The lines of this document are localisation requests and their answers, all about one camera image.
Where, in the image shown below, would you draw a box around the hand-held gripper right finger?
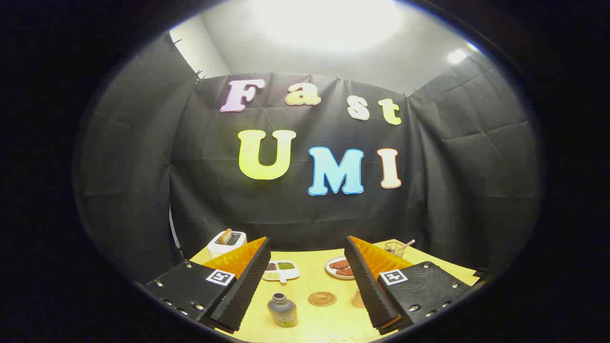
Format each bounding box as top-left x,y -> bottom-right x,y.
344,235 -> 477,335

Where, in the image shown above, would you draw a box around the black backdrop cloth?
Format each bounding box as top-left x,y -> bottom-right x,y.
74,31 -> 544,286

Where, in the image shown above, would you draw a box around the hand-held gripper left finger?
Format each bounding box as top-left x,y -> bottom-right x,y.
143,237 -> 271,334

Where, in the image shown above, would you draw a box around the white plate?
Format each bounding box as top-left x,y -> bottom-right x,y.
325,255 -> 356,280

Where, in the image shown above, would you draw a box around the white toaster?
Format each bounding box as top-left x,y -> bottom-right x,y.
207,229 -> 247,259

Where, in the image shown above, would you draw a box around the white divided dish with beans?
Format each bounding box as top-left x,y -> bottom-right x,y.
262,260 -> 300,285

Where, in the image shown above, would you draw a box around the round wooden coaster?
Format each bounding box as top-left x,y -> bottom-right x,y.
307,291 -> 337,307

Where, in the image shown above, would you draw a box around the silver bottle with green label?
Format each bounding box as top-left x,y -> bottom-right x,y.
267,293 -> 298,328

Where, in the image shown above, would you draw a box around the wooden table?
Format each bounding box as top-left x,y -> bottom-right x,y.
190,239 -> 479,343

